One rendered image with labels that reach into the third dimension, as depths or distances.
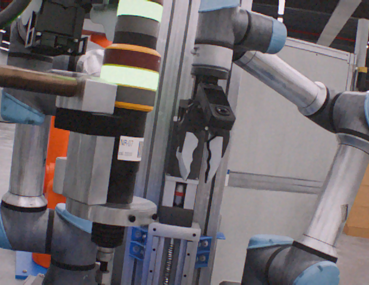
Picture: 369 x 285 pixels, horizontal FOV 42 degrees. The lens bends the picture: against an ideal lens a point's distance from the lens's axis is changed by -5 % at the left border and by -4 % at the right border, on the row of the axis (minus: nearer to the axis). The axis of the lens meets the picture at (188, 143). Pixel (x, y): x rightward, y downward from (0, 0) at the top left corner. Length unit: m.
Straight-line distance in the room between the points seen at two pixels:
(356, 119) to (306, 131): 1.34
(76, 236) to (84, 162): 0.88
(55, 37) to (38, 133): 0.58
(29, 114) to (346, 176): 0.73
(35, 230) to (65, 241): 0.08
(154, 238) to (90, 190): 0.97
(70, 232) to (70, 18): 0.70
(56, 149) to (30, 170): 3.40
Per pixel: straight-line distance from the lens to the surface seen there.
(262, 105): 2.41
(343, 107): 1.25
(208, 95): 0.90
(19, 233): 1.23
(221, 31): 0.93
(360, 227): 8.70
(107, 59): 0.37
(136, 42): 0.37
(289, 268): 1.18
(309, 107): 1.27
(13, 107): 0.80
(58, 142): 4.59
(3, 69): 0.31
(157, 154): 1.37
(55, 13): 0.64
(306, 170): 2.56
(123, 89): 0.36
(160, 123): 1.36
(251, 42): 0.99
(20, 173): 1.21
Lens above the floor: 1.53
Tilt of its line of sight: 3 degrees down
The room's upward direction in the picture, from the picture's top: 9 degrees clockwise
